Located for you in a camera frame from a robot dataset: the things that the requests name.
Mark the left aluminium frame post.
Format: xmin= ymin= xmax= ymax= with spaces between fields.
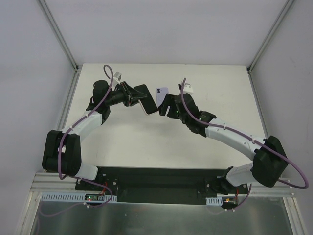
xmin=36 ymin=0 xmax=79 ymax=72

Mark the aluminium rail front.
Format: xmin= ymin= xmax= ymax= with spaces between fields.
xmin=30 ymin=172 xmax=296 ymax=197

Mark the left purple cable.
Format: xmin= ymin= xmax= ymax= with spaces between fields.
xmin=39 ymin=64 xmax=118 ymax=217

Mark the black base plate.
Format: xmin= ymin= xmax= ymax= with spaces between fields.
xmin=73 ymin=166 xmax=247 ymax=204

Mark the purple cable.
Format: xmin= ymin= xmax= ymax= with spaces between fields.
xmin=39 ymin=64 xmax=118 ymax=217
xmin=179 ymin=77 xmax=309 ymax=213

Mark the phone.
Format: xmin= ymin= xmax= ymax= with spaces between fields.
xmin=134 ymin=84 xmax=158 ymax=115

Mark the aluminium frame post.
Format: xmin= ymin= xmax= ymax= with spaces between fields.
xmin=36 ymin=0 xmax=79 ymax=72
xmin=247 ymin=0 xmax=296 ymax=74

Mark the white cable duct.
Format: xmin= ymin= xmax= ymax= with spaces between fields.
xmin=205 ymin=196 xmax=223 ymax=206
xmin=41 ymin=192 xmax=117 ymax=203

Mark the right aluminium frame post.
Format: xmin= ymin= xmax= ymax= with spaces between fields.
xmin=247 ymin=0 xmax=296 ymax=74

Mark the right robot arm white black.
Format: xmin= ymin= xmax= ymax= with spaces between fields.
xmin=157 ymin=94 xmax=288 ymax=195

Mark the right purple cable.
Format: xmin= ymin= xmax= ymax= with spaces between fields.
xmin=179 ymin=77 xmax=309 ymax=213

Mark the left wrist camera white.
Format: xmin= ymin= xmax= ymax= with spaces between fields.
xmin=113 ymin=72 xmax=122 ymax=86

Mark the right white cable duct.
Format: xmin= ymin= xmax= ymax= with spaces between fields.
xmin=205 ymin=196 xmax=223 ymax=206

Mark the left white cable duct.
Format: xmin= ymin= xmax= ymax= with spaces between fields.
xmin=41 ymin=192 xmax=117 ymax=203

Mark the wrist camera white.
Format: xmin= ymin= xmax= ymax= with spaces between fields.
xmin=113 ymin=72 xmax=122 ymax=86
xmin=178 ymin=78 xmax=194 ymax=95

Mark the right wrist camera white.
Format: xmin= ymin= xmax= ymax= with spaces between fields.
xmin=178 ymin=78 xmax=194 ymax=95

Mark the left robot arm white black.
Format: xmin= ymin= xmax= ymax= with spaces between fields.
xmin=42 ymin=80 xmax=150 ymax=190

